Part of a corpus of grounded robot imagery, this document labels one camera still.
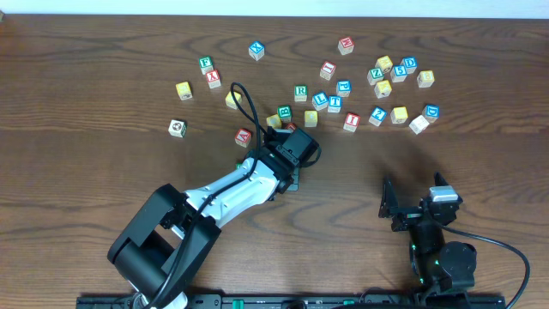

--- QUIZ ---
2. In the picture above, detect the red i wooden block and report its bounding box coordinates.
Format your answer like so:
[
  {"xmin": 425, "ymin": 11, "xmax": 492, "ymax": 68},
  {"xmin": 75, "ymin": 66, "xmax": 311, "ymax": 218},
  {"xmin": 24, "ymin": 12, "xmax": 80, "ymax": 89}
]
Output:
[
  {"xmin": 319, "ymin": 61, "xmax": 336, "ymax": 81},
  {"xmin": 343, "ymin": 113, "xmax": 360, "ymax": 132}
]

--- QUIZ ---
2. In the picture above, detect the green R wooden block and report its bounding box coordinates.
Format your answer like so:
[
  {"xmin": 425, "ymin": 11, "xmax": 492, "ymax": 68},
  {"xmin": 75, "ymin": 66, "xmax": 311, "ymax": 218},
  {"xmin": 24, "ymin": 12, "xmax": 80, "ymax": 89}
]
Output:
[{"xmin": 294, "ymin": 85, "xmax": 308, "ymax": 102}]

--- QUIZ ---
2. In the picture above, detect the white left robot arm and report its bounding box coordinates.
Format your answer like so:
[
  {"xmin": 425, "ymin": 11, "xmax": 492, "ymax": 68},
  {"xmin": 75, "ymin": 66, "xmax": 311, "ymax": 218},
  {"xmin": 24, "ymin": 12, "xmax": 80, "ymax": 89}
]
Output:
[{"xmin": 107, "ymin": 146, "xmax": 301, "ymax": 308}]

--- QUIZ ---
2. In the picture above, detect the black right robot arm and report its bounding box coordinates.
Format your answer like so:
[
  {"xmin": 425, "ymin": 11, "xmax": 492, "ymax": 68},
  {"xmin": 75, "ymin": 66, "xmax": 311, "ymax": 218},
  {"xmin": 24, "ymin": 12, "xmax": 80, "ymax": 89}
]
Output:
[{"xmin": 378, "ymin": 173, "xmax": 477, "ymax": 294}]

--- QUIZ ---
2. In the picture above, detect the plain top 3 wooden block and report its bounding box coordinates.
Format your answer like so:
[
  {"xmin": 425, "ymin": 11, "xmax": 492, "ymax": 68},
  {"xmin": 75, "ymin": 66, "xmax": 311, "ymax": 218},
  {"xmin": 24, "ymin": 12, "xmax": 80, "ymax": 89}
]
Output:
[{"xmin": 408, "ymin": 115, "xmax": 430, "ymax": 135}]

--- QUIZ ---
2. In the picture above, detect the red A wooden block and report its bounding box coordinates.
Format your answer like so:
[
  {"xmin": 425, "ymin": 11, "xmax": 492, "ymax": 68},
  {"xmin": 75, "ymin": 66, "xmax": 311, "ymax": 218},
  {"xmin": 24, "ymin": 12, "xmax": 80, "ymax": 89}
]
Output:
[{"xmin": 234, "ymin": 128, "xmax": 252, "ymax": 148}]

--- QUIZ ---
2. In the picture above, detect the blue D wooden block lower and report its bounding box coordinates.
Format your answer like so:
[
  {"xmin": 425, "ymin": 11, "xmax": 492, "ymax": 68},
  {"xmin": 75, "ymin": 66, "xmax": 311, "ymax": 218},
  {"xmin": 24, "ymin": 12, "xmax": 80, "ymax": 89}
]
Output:
[{"xmin": 422, "ymin": 104, "xmax": 440, "ymax": 124}]

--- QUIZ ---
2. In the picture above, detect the blue d wooden block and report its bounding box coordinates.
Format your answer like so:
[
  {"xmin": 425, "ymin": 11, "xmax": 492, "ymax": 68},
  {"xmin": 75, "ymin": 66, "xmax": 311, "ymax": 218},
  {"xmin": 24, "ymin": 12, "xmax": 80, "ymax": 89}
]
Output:
[
  {"xmin": 422, "ymin": 104, "xmax": 440, "ymax": 124},
  {"xmin": 401, "ymin": 57, "xmax": 418, "ymax": 75}
]

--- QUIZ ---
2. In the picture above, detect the green B wooden block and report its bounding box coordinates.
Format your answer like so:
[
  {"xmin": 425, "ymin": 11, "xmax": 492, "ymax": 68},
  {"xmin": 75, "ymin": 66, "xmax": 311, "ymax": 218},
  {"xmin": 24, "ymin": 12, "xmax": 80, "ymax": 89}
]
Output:
[{"xmin": 277, "ymin": 105, "xmax": 293, "ymax": 123}]

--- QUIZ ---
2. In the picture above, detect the yellow S wooden block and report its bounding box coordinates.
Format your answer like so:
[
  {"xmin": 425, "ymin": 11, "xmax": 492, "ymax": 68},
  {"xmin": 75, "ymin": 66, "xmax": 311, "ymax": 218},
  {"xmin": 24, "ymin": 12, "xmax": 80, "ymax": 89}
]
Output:
[{"xmin": 390, "ymin": 106, "xmax": 408, "ymax": 124}]

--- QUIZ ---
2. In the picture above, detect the blue 2 wooden block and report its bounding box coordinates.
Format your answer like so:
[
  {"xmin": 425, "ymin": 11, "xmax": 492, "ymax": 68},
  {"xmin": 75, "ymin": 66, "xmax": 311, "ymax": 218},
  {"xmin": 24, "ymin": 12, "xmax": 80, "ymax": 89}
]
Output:
[{"xmin": 369, "ymin": 106, "xmax": 387, "ymax": 127}]

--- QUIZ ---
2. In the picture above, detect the blue L wooden block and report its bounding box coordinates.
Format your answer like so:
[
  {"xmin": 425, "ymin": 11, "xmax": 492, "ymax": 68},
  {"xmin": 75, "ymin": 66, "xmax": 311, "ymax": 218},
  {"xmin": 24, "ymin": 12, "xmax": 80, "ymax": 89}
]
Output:
[{"xmin": 312, "ymin": 92, "xmax": 329, "ymax": 111}]

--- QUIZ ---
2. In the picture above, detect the blue T wooden block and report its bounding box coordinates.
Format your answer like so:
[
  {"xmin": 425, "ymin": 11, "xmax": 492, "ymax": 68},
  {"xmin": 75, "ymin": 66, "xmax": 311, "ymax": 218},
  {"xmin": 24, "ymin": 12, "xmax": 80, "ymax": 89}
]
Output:
[{"xmin": 328, "ymin": 95, "xmax": 342, "ymax": 113}]

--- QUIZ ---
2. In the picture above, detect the yellow 8 wooden block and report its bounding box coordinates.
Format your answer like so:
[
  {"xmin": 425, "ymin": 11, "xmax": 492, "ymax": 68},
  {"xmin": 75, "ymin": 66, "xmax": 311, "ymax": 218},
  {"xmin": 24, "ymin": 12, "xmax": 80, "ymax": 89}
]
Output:
[{"xmin": 417, "ymin": 70, "xmax": 435, "ymax": 88}]

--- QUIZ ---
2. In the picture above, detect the yellow O wooden block left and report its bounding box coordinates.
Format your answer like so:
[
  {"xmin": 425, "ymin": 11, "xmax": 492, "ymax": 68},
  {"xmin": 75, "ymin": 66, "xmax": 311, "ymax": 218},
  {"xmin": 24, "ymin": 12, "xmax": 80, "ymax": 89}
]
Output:
[{"xmin": 226, "ymin": 92, "xmax": 242, "ymax": 110}]

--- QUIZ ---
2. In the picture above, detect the yellow brush side wooden block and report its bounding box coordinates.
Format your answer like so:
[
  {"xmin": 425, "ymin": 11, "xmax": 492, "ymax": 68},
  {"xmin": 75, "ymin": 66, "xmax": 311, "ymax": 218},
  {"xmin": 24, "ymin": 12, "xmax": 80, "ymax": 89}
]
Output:
[{"xmin": 374, "ymin": 80, "xmax": 392, "ymax": 99}]

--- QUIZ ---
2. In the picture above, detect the blue P wooden block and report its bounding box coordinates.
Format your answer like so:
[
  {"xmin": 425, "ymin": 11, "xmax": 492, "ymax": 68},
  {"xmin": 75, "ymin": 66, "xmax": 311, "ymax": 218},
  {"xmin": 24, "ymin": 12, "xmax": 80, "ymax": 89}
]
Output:
[{"xmin": 336, "ymin": 80, "xmax": 352, "ymax": 97}]

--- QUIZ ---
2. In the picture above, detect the blue 5 wooden block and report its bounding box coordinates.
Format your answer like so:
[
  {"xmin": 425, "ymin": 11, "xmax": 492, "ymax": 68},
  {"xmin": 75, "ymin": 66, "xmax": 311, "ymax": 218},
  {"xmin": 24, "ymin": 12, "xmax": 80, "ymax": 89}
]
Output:
[{"xmin": 390, "ymin": 65, "xmax": 407, "ymax": 83}]

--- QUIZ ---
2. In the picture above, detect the blue D wooden block upper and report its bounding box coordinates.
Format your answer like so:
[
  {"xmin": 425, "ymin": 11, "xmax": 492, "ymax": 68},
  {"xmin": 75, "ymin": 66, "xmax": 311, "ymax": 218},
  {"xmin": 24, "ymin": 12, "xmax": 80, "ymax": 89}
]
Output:
[{"xmin": 401, "ymin": 57, "xmax": 418, "ymax": 75}]

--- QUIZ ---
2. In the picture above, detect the green Z wooden block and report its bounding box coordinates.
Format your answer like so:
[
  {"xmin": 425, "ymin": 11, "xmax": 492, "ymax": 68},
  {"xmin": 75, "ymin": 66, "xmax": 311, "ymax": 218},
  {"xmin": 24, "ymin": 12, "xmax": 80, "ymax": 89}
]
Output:
[{"xmin": 367, "ymin": 68, "xmax": 384, "ymax": 86}]

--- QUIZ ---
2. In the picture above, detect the soccer ball J wooden block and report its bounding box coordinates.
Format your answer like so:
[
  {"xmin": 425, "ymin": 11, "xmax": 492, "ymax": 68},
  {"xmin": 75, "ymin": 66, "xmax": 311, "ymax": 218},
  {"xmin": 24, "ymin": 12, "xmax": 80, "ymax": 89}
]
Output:
[{"xmin": 168, "ymin": 119, "xmax": 187, "ymax": 138}]

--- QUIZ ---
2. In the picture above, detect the yellow soccer side wooden block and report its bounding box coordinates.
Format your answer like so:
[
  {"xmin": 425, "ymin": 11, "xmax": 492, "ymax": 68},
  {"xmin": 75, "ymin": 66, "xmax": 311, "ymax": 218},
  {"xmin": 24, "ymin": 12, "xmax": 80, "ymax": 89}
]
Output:
[{"xmin": 375, "ymin": 56, "xmax": 393, "ymax": 74}]

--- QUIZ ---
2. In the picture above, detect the red Y wooden block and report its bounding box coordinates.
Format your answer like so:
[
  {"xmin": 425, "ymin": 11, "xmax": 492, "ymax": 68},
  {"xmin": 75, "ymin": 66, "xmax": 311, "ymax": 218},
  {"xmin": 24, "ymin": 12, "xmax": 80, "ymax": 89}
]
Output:
[{"xmin": 206, "ymin": 70, "xmax": 221, "ymax": 88}]

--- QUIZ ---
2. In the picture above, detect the blue X wooden block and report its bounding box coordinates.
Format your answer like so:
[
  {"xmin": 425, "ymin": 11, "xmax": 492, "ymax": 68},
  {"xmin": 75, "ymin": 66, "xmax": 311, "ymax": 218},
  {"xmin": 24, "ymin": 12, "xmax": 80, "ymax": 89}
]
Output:
[{"xmin": 248, "ymin": 41, "xmax": 265, "ymax": 61}]

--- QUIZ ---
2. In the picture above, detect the yellow acorn wooden block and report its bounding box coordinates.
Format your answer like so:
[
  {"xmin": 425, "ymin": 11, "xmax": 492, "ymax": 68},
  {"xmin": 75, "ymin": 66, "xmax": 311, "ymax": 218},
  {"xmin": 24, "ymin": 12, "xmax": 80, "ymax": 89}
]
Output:
[{"xmin": 176, "ymin": 82, "xmax": 192, "ymax": 100}]

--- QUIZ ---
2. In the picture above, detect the green F wooden block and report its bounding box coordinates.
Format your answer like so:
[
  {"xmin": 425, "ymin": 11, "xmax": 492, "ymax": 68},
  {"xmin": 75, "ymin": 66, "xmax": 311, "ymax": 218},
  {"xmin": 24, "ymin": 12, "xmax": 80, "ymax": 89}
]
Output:
[{"xmin": 198, "ymin": 56, "xmax": 214, "ymax": 75}]

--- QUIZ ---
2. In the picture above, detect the red top far wooden block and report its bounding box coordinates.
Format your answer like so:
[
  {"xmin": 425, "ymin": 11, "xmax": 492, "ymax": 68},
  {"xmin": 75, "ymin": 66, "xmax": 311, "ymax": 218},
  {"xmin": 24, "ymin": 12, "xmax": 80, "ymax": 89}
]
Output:
[{"xmin": 338, "ymin": 37, "xmax": 355, "ymax": 55}]

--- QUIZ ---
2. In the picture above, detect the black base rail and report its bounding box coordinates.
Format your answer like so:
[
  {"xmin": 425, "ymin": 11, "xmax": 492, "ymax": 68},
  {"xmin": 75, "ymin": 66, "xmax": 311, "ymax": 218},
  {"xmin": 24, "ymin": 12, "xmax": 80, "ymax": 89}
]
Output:
[{"xmin": 75, "ymin": 293, "xmax": 507, "ymax": 309}]

